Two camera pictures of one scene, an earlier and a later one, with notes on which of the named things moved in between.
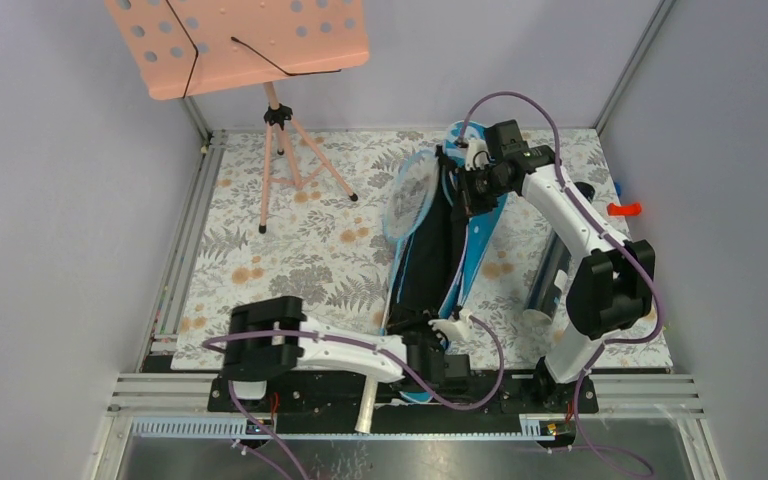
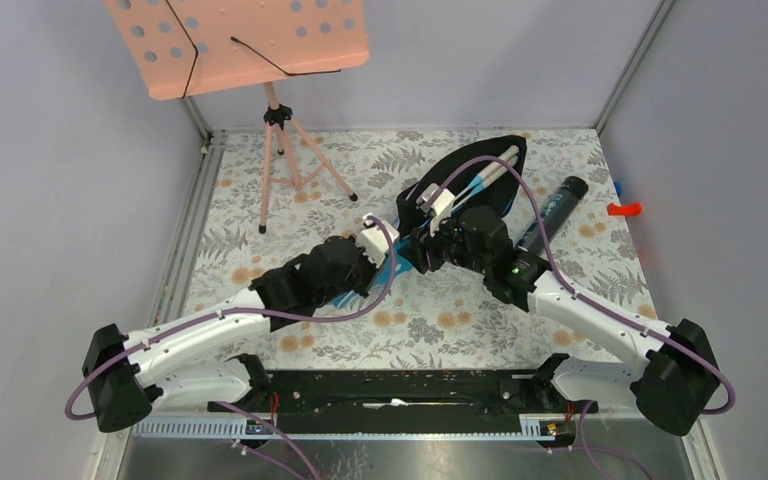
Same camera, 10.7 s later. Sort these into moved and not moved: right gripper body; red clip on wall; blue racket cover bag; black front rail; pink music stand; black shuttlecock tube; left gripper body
Moved: right gripper body; blue racket cover bag; left gripper body; black shuttlecock tube
Not moved: red clip on wall; black front rail; pink music stand
